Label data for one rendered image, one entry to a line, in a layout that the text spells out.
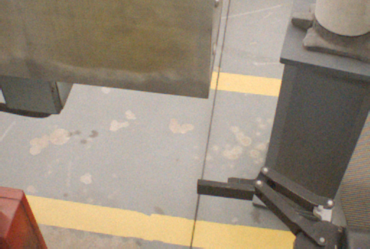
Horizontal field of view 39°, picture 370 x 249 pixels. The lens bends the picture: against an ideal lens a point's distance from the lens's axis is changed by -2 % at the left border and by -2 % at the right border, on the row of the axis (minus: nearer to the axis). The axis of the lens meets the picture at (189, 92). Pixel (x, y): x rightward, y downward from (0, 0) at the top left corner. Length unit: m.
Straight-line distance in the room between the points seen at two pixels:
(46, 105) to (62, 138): 1.18
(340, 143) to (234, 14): 1.18
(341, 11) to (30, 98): 0.74
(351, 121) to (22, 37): 1.26
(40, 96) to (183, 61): 0.63
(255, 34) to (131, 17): 2.22
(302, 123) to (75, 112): 0.99
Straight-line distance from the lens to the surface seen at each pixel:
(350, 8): 1.28
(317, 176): 1.68
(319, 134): 1.53
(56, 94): 0.87
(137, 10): 0.24
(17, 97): 0.90
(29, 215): 1.25
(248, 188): 0.64
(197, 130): 2.04
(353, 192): 1.97
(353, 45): 1.36
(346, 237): 0.63
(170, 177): 1.91
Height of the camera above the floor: 1.59
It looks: 47 degrees down
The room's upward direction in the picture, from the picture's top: 1 degrees clockwise
